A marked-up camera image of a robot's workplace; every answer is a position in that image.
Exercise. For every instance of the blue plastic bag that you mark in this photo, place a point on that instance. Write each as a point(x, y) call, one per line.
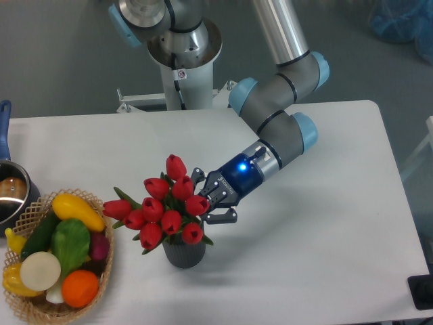
point(404, 22)

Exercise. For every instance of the yellow squash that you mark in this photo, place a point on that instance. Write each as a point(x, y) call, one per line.
point(67, 206)

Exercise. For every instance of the yellow bell pepper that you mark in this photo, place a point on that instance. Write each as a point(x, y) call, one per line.
point(12, 282)

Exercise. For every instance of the red tulip bouquet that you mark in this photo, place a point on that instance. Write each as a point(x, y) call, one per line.
point(170, 212)

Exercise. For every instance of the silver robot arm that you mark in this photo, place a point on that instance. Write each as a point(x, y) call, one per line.
point(262, 106)

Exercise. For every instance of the woven wicker basket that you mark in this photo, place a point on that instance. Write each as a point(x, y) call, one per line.
point(36, 310)

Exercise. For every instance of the dark grey ribbed vase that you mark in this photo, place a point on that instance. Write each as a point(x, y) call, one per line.
point(187, 248)

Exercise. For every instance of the green lettuce leaf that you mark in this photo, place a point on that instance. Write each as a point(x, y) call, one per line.
point(70, 245)

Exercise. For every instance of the green cucumber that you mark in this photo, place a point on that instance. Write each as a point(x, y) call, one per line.
point(40, 239)

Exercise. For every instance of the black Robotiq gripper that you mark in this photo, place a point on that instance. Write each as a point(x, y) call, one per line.
point(226, 186)

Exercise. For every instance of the blue handled saucepan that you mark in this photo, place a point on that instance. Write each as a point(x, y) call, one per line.
point(18, 191)

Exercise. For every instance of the purple radish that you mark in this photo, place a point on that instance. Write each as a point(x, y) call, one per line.
point(99, 247)

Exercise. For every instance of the orange fruit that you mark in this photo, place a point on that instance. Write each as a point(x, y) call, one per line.
point(79, 288)

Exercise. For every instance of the white round onion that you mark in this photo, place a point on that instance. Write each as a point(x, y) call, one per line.
point(40, 271)

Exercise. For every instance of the black device at edge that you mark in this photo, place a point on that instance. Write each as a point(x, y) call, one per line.
point(421, 291)

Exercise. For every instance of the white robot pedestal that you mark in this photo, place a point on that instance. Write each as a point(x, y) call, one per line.
point(186, 62)

